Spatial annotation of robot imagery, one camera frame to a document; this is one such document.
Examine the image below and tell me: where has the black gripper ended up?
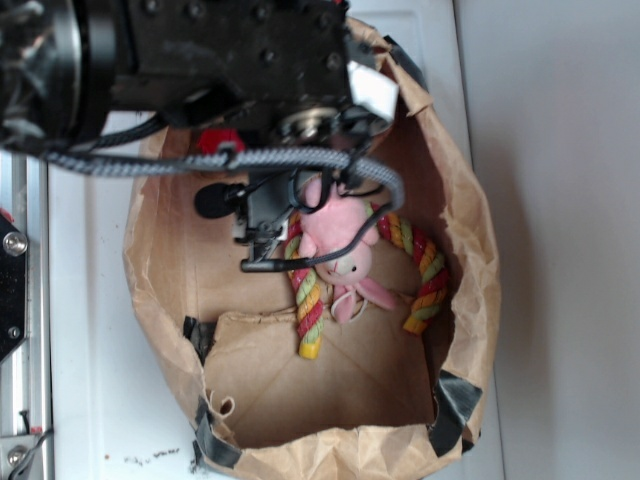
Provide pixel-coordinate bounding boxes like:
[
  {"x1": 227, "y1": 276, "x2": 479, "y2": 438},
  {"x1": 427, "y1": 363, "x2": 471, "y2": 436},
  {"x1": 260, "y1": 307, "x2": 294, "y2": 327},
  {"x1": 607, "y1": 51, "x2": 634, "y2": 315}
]
[{"x1": 110, "y1": 1, "x2": 398, "y2": 148}]

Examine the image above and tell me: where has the pink plush bunny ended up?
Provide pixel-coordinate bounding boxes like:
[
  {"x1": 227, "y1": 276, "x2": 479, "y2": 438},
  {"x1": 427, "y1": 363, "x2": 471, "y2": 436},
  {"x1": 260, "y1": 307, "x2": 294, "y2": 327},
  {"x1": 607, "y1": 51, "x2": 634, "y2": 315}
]
[{"x1": 298, "y1": 177, "x2": 399, "y2": 326}]

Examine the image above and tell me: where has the multicolour rope toy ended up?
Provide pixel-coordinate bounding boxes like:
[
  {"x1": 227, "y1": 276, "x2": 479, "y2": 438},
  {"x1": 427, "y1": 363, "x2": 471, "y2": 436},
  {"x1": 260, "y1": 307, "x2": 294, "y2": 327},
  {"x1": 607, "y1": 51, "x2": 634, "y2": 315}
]
[{"x1": 288, "y1": 213, "x2": 449, "y2": 359}]

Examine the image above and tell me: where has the grey braided cable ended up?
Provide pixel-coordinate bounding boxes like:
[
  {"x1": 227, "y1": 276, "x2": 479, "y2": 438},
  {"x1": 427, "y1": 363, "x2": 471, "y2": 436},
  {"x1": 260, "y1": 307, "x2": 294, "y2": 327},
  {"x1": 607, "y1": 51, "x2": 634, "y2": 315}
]
[{"x1": 41, "y1": 149, "x2": 406, "y2": 211}]

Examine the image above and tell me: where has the aluminium extrusion rail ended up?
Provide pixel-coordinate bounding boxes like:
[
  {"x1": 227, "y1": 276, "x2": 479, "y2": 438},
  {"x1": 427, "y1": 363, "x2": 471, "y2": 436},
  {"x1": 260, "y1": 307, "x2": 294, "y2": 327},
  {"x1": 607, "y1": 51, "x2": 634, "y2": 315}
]
[{"x1": 1, "y1": 152, "x2": 54, "y2": 479}]

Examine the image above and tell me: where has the brown paper bag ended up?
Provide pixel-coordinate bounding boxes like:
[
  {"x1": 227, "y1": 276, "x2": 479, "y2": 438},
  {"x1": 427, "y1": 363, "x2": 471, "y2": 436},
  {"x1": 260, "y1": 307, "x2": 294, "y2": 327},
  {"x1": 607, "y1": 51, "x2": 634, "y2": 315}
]
[{"x1": 124, "y1": 20, "x2": 501, "y2": 479}]

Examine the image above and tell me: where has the black foam microphone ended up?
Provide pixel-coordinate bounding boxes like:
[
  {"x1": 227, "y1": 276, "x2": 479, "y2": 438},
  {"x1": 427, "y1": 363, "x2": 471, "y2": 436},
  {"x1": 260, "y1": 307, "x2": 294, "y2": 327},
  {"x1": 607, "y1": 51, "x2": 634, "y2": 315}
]
[{"x1": 194, "y1": 183, "x2": 245, "y2": 219}]

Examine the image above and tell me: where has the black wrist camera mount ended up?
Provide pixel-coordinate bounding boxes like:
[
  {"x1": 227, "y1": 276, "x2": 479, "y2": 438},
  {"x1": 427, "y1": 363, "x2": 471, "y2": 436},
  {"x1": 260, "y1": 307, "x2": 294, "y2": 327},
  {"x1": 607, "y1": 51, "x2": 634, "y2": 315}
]
[{"x1": 232, "y1": 171, "x2": 293, "y2": 273}]

